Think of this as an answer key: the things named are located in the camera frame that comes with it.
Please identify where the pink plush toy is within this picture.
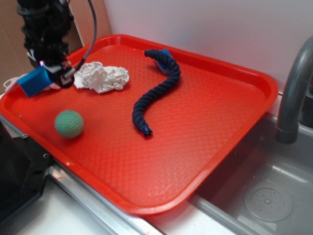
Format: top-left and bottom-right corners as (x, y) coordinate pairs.
(4, 77), (61, 93)

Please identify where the green dimpled ball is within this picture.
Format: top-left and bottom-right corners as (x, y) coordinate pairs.
(54, 110), (84, 139)

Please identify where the blue rectangular block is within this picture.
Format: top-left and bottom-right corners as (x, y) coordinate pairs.
(17, 66), (52, 97)

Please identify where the crumpled white paper towel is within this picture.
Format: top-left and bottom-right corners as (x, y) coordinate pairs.
(74, 62), (130, 94)

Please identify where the blue tag under rope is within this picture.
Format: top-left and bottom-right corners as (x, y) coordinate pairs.
(155, 49), (173, 75)

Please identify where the grey faucet spout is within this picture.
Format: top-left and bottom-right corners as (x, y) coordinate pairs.
(275, 37), (313, 144)

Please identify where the dark blue twisted rope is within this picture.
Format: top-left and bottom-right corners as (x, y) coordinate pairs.
(132, 48), (181, 138)

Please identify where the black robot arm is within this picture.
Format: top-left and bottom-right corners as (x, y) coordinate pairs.
(17, 0), (74, 88)

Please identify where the grey sink basin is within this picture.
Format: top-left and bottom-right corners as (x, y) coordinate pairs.
(190, 115), (313, 235)

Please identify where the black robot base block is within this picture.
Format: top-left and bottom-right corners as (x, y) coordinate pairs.
(0, 123), (53, 225)

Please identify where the light wooden board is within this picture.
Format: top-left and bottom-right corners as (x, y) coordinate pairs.
(65, 0), (112, 52)

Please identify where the red plastic tray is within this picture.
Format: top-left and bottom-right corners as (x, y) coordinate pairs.
(0, 35), (278, 215)

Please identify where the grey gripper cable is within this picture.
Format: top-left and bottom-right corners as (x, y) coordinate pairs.
(65, 0), (98, 76)

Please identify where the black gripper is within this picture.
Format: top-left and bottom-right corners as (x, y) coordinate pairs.
(24, 36), (74, 88)

